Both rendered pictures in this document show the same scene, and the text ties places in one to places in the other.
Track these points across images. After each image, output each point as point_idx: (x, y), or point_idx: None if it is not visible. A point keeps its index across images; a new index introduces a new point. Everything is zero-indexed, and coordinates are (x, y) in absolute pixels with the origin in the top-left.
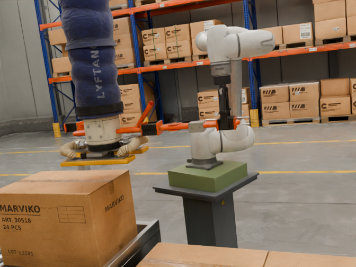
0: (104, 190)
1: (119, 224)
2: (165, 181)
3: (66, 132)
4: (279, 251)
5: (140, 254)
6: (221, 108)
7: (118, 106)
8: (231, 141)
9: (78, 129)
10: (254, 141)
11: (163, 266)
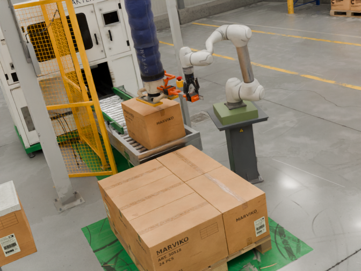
0: (156, 114)
1: (168, 131)
2: None
3: None
4: (225, 168)
5: (179, 148)
6: (183, 91)
7: (156, 76)
8: (244, 94)
9: None
10: (260, 97)
11: (176, 157)
